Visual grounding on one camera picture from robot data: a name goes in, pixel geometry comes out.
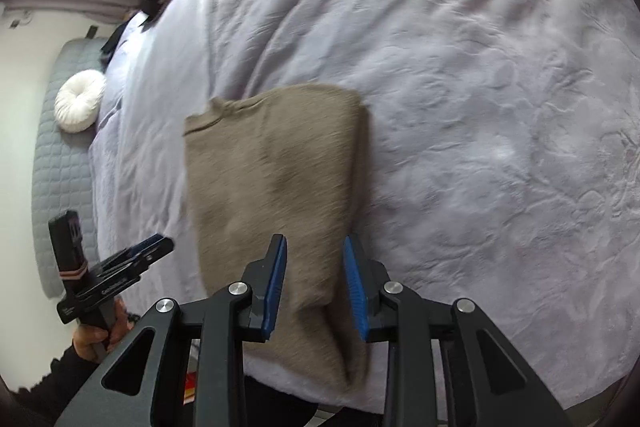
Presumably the person's left hand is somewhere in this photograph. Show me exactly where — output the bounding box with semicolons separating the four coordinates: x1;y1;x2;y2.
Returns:
73;298;132;362

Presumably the grey quilted floor mat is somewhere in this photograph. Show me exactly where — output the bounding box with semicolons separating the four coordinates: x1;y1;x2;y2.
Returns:
32;37;106;299

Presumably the round white pleated cushion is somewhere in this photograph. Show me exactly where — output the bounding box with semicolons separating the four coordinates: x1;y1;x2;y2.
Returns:
54;69;106;133

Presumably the white quilted bedspread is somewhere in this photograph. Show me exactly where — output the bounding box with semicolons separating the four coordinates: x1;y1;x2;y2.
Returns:
91;0;639;407

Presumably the red and yellow box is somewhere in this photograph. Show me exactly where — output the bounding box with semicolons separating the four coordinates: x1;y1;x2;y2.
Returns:
183;372;198;405

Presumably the beige knit sweater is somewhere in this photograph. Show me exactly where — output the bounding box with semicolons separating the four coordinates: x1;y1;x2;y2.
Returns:
184;83;368;392

